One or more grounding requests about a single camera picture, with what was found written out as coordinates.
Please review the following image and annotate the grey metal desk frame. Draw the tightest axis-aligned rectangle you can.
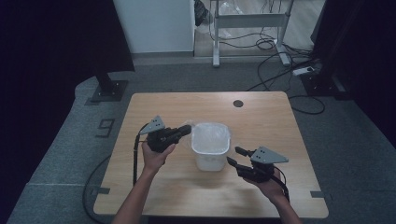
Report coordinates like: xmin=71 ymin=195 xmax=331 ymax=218
xmin=208 ymin=0 xmax=295 ymax=68

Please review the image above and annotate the person's right hand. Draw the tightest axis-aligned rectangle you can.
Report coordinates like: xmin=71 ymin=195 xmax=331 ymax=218
xmin=247 ymin=167 xmax=288 ymax=205

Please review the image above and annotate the left hand-held gripper cable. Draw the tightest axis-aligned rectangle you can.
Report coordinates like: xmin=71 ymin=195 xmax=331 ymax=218
xmin=132 ymin=122 xmax=149 ymax=187

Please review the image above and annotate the hand-held gripper cable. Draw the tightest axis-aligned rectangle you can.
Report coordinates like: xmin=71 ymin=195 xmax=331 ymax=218
xmin=267 ymin=166 xmax=290 ymax=203
xmin=132 ymin=122 xmax=149 ymax=187

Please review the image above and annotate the black curved floor cable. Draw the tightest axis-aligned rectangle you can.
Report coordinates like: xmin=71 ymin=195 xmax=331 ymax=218
xmin=81 ymin=154 xmax=112 ymax=224

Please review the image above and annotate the white plastic trash bin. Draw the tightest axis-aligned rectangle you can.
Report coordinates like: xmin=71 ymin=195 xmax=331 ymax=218
xmin=191 ymin=121 xmax=232 ymax=173

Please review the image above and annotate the dark curtain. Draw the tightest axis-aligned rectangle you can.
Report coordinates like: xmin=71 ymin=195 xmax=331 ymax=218
xmin=0 ymin=0 xmax=135 ymax=216
xmin=310 ymin=0 xmax=396 ymax=148

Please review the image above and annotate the tangle of black floor cables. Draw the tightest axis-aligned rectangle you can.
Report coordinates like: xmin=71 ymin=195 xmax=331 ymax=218
xmin=207 ymin=0 xmax=321 ymax=92

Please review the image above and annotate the right hand-held gripper cable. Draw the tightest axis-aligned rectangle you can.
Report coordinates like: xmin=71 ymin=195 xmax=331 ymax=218
xmin=267 ymin=166 xmax=290 ymax=203

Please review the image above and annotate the person's left hand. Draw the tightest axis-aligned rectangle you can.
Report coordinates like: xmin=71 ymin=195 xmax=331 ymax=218
xmin=141 ymin=141 xmax=177 ymax=175

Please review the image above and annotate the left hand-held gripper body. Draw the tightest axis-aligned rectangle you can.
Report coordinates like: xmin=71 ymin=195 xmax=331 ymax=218
xmin=138 ymin=115 xmax=182 ymax=154

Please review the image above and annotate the white cabinet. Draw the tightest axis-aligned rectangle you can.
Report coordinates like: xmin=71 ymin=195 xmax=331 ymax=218
xmin=112 ymin=0 xmax=196 ymax=54

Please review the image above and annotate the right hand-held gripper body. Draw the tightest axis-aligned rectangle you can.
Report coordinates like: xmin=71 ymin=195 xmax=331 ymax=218
xmin=237 ymin=146 xmax=290 ymax=183

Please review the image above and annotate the black bag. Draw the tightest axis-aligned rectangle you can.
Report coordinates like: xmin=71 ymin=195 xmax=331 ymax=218
xmin=193 ymin=0 xmax=210 ymax=27

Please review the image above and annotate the black stand with wide base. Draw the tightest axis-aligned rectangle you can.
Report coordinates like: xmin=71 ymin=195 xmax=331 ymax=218
xmin=300 ymin=0 xmax=351 ymax=98

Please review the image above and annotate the white power strip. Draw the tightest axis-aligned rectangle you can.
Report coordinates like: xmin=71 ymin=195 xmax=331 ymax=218
xmin=291 ymin=65 xmax=316 ymax=77

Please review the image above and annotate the black looped floor cable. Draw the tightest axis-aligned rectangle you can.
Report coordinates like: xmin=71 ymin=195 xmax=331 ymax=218
xmin=288 ymin=94 xmax=326 ymax=116

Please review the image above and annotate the black stand with square base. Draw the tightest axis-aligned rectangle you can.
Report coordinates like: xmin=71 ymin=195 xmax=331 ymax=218
xmin=89 ymin=69 xmax=130 ymax=104

